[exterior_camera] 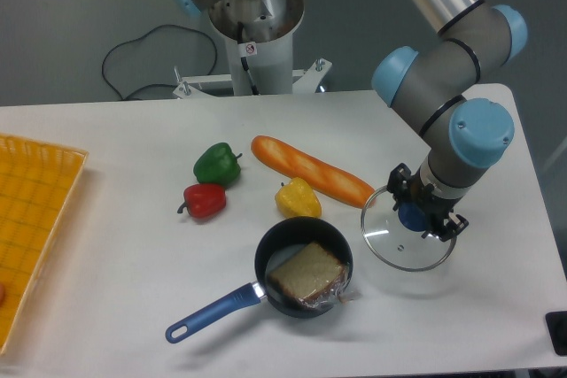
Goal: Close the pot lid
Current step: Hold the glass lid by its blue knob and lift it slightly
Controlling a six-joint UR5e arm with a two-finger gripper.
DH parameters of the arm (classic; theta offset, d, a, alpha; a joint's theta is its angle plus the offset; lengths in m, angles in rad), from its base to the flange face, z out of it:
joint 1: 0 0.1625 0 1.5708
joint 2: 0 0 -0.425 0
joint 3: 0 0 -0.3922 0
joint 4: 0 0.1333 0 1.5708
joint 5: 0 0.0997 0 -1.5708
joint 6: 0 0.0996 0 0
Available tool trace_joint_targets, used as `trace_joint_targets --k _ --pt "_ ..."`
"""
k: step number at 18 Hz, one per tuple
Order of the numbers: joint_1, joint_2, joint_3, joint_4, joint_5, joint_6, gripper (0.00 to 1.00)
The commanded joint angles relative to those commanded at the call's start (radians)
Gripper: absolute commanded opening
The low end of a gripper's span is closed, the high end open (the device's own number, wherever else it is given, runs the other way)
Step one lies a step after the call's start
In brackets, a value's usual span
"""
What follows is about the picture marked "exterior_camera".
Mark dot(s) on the wrapped bread slice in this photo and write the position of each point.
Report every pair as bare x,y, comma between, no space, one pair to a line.
313,278

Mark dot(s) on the glass pot lid blue knob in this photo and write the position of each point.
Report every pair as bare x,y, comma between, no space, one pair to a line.
398,236

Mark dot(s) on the red bell pepper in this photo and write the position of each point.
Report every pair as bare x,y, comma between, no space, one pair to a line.
203,200

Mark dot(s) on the black saucepan blue handle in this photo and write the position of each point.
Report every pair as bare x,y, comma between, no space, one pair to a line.
279,243

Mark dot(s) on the black object table corner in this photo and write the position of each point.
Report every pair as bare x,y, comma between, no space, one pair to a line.
556,323

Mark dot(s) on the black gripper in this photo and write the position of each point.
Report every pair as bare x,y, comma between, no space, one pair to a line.
421,210

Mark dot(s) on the yellow plastic basket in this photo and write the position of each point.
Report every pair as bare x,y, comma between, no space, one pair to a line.
37,182

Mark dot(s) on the yellow bell pepper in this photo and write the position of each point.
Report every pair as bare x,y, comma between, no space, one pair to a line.
297,199

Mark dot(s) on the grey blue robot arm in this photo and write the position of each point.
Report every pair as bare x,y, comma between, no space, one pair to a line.
466,137

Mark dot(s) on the orange baguette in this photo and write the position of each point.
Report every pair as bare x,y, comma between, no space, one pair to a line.
331,181

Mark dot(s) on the green bell pepper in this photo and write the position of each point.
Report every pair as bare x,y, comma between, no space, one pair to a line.
218,165

